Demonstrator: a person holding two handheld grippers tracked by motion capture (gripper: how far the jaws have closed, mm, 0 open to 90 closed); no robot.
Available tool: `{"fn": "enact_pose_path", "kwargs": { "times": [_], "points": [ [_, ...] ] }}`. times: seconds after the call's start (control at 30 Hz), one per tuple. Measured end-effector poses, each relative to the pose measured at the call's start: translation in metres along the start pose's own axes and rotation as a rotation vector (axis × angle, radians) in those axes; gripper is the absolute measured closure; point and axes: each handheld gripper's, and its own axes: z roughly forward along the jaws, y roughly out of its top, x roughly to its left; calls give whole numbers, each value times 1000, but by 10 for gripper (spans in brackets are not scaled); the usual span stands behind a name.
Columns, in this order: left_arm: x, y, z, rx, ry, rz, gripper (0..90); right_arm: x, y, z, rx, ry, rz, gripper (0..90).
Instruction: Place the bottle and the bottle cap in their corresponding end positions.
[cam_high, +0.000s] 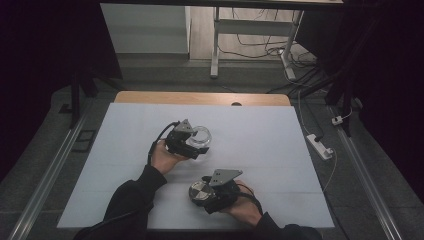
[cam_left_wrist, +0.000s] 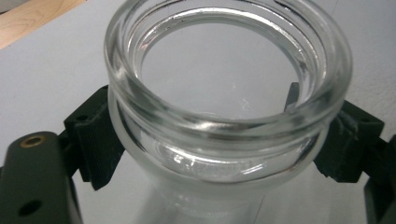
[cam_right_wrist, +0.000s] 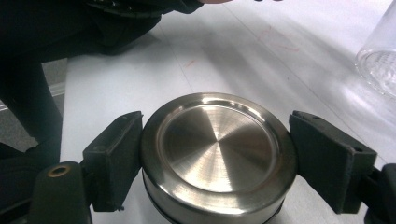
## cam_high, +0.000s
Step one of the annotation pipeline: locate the aluminium floor rail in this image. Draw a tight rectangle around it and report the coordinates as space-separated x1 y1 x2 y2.
327 105 403 240
7 99 95 240

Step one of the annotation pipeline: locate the long white power strip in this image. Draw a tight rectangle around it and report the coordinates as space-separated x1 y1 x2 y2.
306 133 334 161

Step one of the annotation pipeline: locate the round silver metal lid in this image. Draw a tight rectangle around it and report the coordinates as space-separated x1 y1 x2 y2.
188 179 216 206

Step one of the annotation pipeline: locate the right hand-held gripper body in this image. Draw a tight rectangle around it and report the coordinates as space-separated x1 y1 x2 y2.
199 168 244 215

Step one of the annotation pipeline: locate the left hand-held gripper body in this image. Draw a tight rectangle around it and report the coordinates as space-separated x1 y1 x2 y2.
164 118 202 160

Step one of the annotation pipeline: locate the person's right hand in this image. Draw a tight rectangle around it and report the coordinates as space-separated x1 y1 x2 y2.
219 179 264 228

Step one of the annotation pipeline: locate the white desk frame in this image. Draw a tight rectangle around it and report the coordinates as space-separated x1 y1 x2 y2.
209 6 305 81

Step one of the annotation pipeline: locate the black rectangular floor bracket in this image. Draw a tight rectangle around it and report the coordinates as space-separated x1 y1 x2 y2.
71 129 98 154

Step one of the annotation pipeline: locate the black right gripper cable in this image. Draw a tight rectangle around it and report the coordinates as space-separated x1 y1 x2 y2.
237 183 265 216

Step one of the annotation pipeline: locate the wooden table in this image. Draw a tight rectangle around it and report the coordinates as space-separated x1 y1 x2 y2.
114 90 292 107

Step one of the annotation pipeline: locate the black metal stand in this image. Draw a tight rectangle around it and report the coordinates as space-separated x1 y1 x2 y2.
59 65 123 130
288 19 374 138

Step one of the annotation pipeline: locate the person's left hand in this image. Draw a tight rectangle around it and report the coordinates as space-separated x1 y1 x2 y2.
150 138 192 176

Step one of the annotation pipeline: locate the white table cover sheet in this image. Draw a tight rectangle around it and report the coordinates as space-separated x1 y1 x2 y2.
57 102 336 231

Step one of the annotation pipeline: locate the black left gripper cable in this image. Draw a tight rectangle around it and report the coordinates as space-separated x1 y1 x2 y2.
147 121 181 166

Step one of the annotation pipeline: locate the tangle of black floor cables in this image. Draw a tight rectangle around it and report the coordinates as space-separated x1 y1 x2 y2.
218 7 321 95

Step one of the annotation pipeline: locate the thin white cable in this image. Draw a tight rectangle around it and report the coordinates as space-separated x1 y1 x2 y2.
296 89 338 194

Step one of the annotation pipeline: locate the clear glass jar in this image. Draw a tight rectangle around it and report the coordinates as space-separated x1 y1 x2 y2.
186 125 213 162

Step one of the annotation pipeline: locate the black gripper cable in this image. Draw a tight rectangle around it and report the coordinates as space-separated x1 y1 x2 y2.
237 183 265 216
147 121 181 166

